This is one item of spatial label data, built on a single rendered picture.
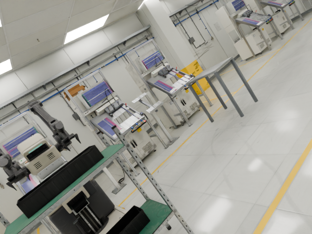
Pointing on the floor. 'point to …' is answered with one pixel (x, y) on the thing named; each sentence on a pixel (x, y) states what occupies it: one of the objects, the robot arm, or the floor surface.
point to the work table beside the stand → (221, 86)
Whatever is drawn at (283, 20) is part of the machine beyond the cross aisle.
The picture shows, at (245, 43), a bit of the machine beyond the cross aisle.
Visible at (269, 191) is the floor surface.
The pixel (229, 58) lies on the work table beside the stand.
